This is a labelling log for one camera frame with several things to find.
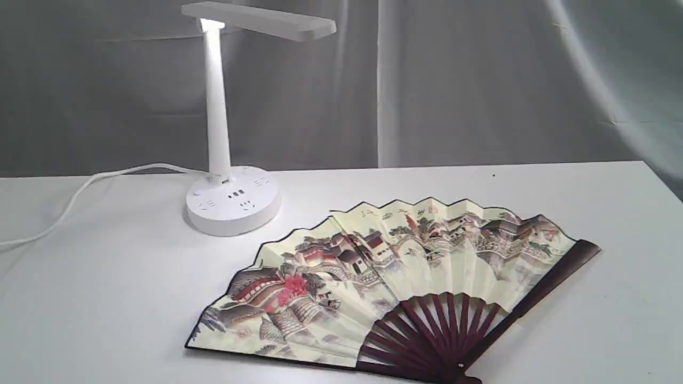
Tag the white desk lamp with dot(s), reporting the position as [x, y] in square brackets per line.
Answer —
[232, 200]

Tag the painted paper folding fan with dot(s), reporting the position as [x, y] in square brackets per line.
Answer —
[412, 291]

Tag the grey backdrop curtain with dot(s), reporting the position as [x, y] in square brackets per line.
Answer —
[97, 86]

